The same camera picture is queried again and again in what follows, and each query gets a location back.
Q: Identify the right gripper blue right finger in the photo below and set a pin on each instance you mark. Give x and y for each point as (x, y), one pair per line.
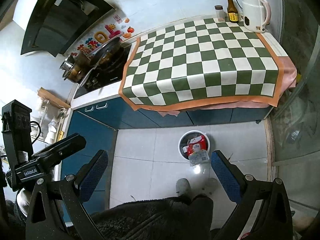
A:
(230, 177)

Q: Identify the brown sauce bottle yellow label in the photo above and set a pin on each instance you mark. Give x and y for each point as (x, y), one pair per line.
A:
(232, 12)

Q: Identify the black frying pan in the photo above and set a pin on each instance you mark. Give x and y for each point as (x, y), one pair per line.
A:
(105, 52)

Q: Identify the wooden dish rack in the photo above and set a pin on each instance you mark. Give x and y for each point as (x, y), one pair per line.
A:
(47, 119)

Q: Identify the white pink electric kettle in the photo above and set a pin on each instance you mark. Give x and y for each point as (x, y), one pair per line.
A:
(257, 15)

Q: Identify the grey slipper shoe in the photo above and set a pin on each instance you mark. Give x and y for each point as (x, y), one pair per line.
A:
(183, 187)
(210, 186)

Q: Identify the green white checkered tablecloth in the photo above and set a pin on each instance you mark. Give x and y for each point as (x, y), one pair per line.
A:
(202, 63)

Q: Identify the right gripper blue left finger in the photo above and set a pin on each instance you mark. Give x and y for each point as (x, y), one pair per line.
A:
(89, 175)

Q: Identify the steel pot with lid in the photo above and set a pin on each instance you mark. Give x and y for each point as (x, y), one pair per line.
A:
(75, 68)

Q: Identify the small glass spice jar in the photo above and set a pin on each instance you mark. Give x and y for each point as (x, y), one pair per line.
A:
(220, 13)

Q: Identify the colourful wall stickers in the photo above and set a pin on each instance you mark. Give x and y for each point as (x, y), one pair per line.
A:
(110, 27)

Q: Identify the black range hood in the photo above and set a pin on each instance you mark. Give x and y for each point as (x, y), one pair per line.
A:
(54, 25)

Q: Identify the white gloved left hand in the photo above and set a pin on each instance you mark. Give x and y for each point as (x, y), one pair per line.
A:
(23, 199)

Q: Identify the white round trash bin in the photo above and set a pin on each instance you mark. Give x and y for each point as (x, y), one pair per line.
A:
(182, 144)

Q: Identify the large red white food bag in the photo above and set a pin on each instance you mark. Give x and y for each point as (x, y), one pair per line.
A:
(197, 150)

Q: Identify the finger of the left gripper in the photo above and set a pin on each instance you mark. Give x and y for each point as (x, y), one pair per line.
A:
(52, 155)

